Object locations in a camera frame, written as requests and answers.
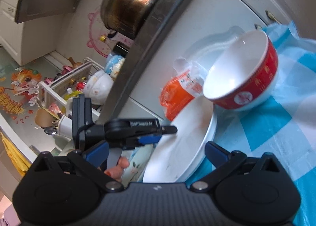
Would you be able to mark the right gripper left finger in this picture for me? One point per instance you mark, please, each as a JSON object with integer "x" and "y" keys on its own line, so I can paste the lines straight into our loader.
{"x": 80, "y": 164}

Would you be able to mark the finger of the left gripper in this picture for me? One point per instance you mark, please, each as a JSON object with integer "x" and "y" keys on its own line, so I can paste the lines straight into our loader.
{"x": 168, "y": 130}
{"x": 147, "y": 140}

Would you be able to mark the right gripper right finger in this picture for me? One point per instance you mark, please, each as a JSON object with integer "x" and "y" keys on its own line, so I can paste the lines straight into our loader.
{"x": 226, "y": 164}

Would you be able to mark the green flower plate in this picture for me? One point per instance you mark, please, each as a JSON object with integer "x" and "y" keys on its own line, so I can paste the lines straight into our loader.
{"x": 138, "y": 159}

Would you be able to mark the large plain white plate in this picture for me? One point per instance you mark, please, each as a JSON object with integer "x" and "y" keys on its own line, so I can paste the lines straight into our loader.
{"x": 177, "y": 156}

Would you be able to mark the red and white small bowl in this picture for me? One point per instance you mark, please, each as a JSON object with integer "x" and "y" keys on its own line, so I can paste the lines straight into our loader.
{"x": 245, "y": 74}

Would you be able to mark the white kitchen cabinet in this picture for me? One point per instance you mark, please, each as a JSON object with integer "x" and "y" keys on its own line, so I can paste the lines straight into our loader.
{"x": 204, "y": 29}

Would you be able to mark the person's hand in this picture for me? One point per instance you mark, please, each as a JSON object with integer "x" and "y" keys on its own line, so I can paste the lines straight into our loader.
{"x": 117, "y": 171}

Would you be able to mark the orange white plastic package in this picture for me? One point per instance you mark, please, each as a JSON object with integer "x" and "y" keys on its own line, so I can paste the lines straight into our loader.
{"x": 186, "y": 85}

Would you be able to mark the white bowl on counter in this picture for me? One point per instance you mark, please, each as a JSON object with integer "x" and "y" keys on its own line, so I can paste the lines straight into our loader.
{"x": 98, "y": 87}

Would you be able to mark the blue white checked tablecloth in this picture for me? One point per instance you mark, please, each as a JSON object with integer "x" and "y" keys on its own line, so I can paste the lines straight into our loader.
{"x": 285, "y": 123}

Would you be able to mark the blue patterned bowl on counter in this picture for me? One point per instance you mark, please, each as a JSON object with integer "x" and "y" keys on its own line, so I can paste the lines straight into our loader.
{"x": 113, "y": 65}

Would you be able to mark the white seasoning rack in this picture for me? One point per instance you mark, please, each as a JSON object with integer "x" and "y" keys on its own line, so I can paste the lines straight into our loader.
{"x": 55, "y": 92}

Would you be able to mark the dark soy sauce bottle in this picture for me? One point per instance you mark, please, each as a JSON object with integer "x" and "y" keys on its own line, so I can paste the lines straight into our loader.
{"x": 119, "y": 48}

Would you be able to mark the brown metal stock pot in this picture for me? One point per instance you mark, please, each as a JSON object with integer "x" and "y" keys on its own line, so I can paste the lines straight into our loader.
{"x": 126, "y": 16}

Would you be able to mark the grey speckled countertop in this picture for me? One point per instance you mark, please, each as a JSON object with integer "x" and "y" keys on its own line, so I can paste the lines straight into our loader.
{"x": 160, "y": 21}

